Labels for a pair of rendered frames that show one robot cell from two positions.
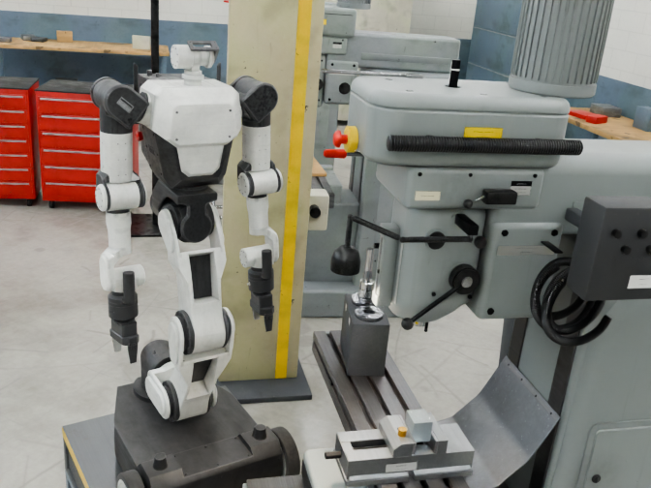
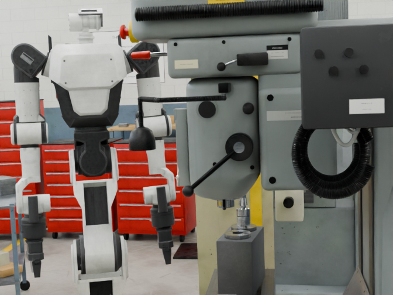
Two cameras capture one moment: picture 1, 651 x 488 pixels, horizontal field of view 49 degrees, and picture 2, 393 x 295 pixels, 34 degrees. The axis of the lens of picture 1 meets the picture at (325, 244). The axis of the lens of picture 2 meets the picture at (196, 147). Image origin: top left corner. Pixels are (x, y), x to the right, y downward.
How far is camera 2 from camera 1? 0.99 m
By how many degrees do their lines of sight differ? 27
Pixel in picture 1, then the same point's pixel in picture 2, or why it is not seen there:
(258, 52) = not seen: hidden behind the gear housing
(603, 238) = (306, 59)
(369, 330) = (233, 247)
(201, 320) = (92, 240)
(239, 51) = not seen: hidden behind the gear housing
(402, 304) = (192, 178)
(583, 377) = (385, 252)
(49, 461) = not seen: outside the picture
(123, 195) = (27, 130)
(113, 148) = (20, 93)
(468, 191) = (224, 57)
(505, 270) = (279, 136)
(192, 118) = (78, 65)
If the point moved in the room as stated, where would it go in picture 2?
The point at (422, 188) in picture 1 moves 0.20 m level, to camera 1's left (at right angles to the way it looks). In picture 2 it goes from (181, 57) to (110, 61)
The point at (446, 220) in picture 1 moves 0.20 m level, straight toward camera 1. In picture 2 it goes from (213, 89) to (168, 93)
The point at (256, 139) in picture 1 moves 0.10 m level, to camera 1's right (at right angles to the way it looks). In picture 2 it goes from (144, 89) to (169, 88)
